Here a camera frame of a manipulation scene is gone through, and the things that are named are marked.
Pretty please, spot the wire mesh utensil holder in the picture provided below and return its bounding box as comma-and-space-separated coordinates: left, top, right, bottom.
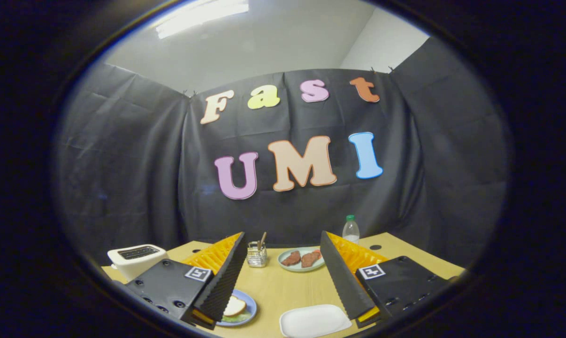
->
247, 241, 268, 268

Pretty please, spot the brown crust bread slice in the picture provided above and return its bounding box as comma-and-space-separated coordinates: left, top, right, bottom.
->
223, 295, 247, 317

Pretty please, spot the white toaster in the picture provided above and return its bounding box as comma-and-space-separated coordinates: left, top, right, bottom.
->
107, 244, 168, 282

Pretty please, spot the black backdrop cloth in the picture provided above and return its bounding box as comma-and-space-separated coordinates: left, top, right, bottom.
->
53, 38, 509, 268

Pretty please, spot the pale green round plate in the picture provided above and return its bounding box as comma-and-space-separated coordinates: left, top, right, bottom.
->
277, 247, 326, 273

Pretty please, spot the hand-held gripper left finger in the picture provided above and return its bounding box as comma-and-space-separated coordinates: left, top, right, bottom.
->
123, 231, 248, 330

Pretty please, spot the white rectangular plate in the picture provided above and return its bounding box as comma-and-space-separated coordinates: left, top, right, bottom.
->
279, 304, 353, 338

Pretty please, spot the blue round plate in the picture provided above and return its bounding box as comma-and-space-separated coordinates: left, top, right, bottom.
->
216, 289, 258, 327

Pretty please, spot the clear plastic water bottle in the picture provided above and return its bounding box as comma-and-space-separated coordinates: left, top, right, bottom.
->
342, 215, 360, 245

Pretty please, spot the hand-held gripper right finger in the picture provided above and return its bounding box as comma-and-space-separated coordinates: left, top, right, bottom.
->
320, 230, 452, 329

